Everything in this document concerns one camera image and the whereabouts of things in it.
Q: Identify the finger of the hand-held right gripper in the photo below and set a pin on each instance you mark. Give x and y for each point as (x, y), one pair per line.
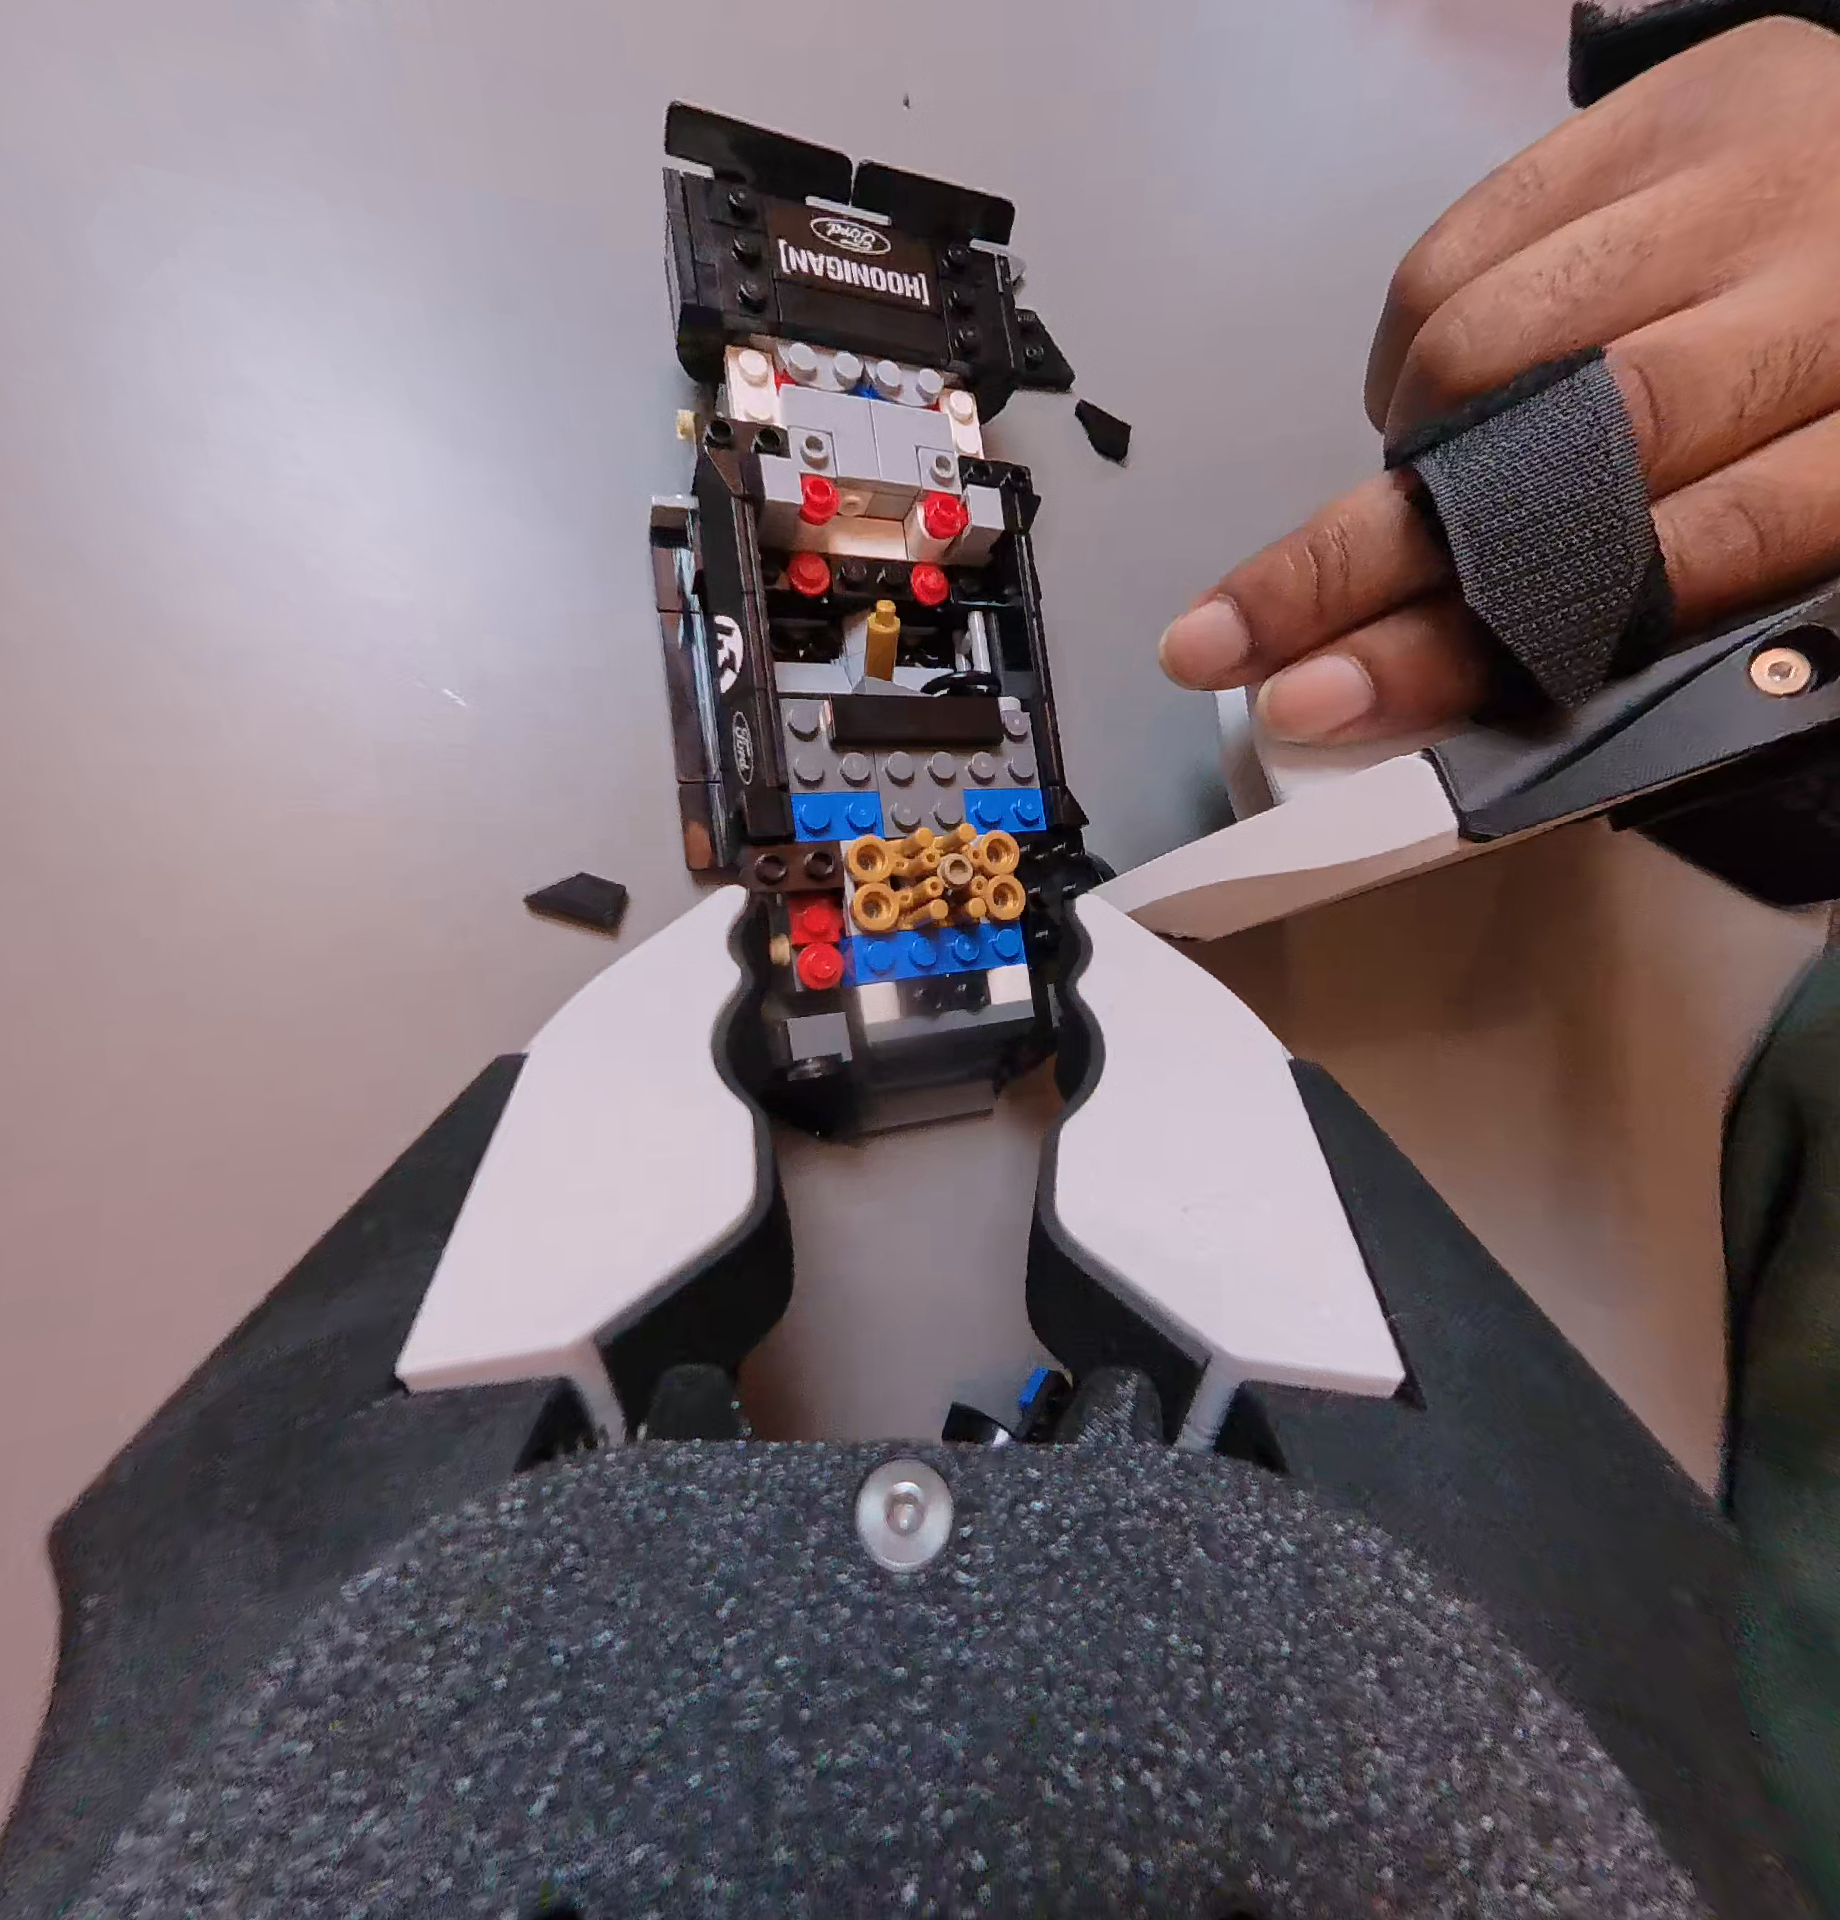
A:
(1297, 857)
(1281, 765)

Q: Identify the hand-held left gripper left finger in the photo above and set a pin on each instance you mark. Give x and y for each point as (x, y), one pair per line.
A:
(592, 1172)

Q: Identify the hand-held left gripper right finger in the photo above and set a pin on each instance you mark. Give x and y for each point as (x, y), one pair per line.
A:
(1222, 1187)

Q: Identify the lego car model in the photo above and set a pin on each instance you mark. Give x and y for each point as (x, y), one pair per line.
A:
(878, 662)

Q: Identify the dark lego slope piece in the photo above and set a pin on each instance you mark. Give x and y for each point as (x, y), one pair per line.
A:
(578, 900)

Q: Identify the tiny black lego piece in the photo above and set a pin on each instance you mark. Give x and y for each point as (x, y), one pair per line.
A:
(1101, 429)

